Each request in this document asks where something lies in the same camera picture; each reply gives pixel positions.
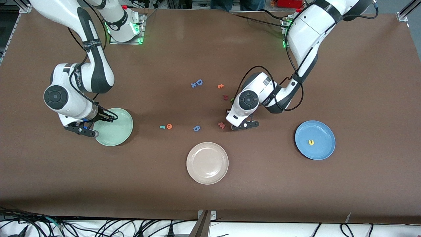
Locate brown table cover sheet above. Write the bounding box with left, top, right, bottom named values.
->
left=0, top=6, right=421, bottom=226

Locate beige plate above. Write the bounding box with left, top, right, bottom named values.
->
left=186, top=142, right=229, bottom=185

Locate teal cable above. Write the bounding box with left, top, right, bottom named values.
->
left=44, top=216, right=64, bottom=231

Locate light green plate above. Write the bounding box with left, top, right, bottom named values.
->
left=93, top=108, right=134, bottom=146

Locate black base cable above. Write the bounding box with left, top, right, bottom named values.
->
left=230, top=13, right=288, bottom=28

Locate silver edge bracket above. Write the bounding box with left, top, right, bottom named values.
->
left=197, top=210, right=217, bottom=221

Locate red box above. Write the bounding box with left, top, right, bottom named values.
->
left=276, top=0, right=305, bottom=9

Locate blue plate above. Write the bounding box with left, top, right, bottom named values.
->
left=295, top=120, right=336, bottom=161

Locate dark metal post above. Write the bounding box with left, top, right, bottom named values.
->
left=188, top=211, right=211, bottom=237

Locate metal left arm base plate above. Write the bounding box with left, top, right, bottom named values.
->
left=281, top=15, right=291, bottom=48

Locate tangled black cable bundle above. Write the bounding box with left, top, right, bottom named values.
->
left=0, top=206, right=198, bottom=237

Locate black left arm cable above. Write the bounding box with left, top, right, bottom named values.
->
left=235, top=13, right=305, bottom=112

